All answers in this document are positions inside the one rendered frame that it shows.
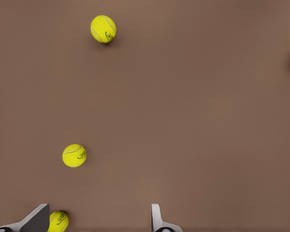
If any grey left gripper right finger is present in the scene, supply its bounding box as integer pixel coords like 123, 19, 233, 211
151, 203, 184, 232

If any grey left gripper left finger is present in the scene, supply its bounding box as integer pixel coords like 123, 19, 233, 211
0, 203, 50, 232

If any yellow tennis ball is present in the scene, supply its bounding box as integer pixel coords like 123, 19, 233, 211
90, 15, 117, 44
47, 210, 70, 232
62, 144, 87, 168

